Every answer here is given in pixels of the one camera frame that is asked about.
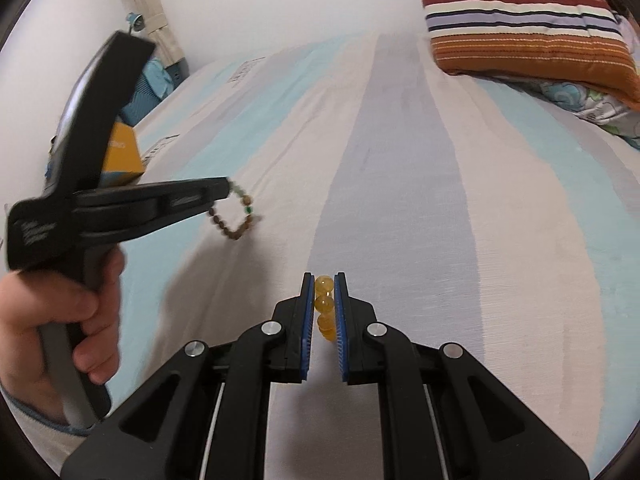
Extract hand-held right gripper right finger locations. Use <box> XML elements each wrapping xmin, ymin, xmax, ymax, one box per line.
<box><xmin>334</xmin><ymin>272</ymin><xmax>591</xmax><ymax>480</ymax></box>

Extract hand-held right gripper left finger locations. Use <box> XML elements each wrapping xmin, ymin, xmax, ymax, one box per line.
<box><xmin>60</xmin><ymin>272</ymin><xmax>317</xmax><ymax>480</ymax></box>

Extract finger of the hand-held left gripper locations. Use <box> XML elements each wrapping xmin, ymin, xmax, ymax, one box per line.
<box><xmin>75</xmin><ymin>176</ymin><xmax>232</xmax><ymax>250</ymax></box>

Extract amber bead bracelet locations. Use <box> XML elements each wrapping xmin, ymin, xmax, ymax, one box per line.
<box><xmin>314</xmin><ymin>274</ymin><xmax>338</xmax><ymax>345</ymax></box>

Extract cardboard box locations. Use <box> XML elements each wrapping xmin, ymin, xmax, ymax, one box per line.
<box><xmin>45</xmin><ymin>120</ymin><xmax>147</xmax><ymax>188</ymax></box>

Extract wooden bead bracelet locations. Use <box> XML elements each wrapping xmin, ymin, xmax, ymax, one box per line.
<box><xmin>207</xmin><ymin>182</ymin><xmax>262</xmax><ymax>242</ymax></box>

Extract person's left forearm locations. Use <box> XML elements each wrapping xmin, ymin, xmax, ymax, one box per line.
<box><xmin>0</xmin><ymin>380</ymin><xmax>96</xmax><ymax>466</ymax></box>

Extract person's left hand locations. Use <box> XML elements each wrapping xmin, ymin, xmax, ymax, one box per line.
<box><xmin>0</xmin><ymin>249</ymin><xmax>127</xmax><ymax>425</ymax></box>

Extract light blue cloth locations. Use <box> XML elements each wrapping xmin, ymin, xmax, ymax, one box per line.
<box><xmin>140</xmin><ymin>57</ymin><xmax>173</xmax><ymax>106</ymax></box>

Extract teal suitcase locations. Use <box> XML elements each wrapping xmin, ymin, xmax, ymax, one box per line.
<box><xmin>120</xmin><ymin>62</ymin><xmax>190</xmax><ymax>128</ymax></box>

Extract striped bedsheet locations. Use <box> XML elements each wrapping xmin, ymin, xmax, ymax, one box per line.
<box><xmin>100</xmin><ymin>30</ymin><xmax>640</xmax><ymax>480</ymax></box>

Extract floral quilt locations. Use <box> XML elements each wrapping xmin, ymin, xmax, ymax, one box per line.
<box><xmin>495</xmin><ymin>75</ymin><xmax>640</xmax><ymax>151</ymax></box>

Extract striped pillow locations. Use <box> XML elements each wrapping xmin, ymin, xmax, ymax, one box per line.
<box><xmin>411</xmin><ymin>0</ymin><xmax>640</xmax><ymax>111</ymax></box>

